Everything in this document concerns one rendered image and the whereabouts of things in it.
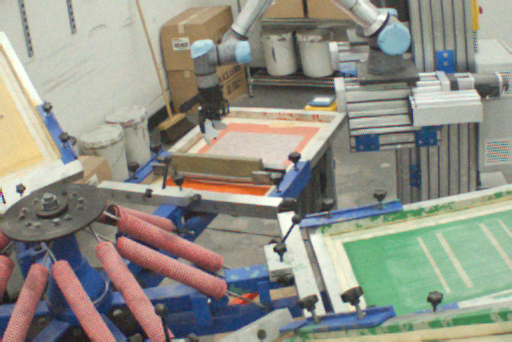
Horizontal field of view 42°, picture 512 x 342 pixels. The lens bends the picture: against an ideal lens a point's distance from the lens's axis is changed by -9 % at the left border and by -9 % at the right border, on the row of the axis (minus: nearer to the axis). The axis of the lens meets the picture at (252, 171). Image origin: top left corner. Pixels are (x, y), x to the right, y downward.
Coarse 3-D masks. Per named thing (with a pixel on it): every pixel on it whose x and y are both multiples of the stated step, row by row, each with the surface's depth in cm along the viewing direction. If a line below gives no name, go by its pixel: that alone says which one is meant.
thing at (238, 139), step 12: (228, 132) 295; (240, 132) 293; (252, 132) 292; (264, 132) 290; (216, 144) 285; (228, 144) 284; (240, 144) 282; (252, 144) 281; (168, 180) 261; (192, 180) 259; (204, 180) 257
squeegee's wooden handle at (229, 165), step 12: (180, 156) 255; (192, 156) 252; (204, 156) 251; (216, 156) 249; (228, 156) 248; (240, 156) 246; (180, 168) 257; (192, 168) 255; (204, 168) 252; (216, 168) 250; (228, 168) 248; (240, 168) 246; (252, 168) 244
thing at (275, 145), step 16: (272, 128) 293; (288, 128) 291; (304, 128) 288; (256, 144) 280; (272, 144) 278; (288, 144) 276; (304, 144) 274; (272, 160) 265; (288, 160) 263; (224, 192) 247; (240, 192) 245; (256, 192) 244
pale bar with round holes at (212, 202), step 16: (112, 192) 243; (128, 192) 239; (144, 192) 236; (208, 192) 229; (192, 208) 230; (208, 208) 227; (224, 208) 224; (240, 208) 222; (256, 208) 221; (272, 208) 217
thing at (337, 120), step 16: (240, 112) 306; (256, 112) 303; (272, 112) 300; (288, 112) 297; (304, 112) 295; (320, 112) 293; (336, 112) 290; (336, 128) 277; (176, 144) 282; (192, 144) 287; (320, 144) 264; (304, 160) 253
